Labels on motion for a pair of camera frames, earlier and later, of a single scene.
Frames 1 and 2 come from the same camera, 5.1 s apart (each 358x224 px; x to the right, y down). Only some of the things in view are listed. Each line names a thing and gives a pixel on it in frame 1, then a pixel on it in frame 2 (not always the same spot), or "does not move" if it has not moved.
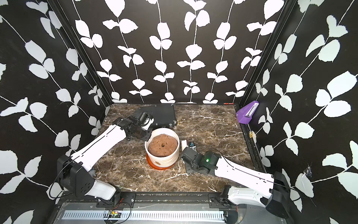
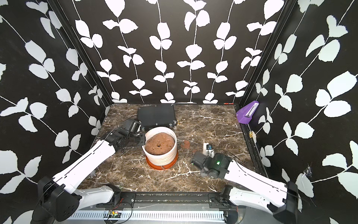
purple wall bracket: x=244 y=115 does not move
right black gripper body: x=189 y=170 -> x=203 y=173
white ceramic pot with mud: x=162 y=149 does not move
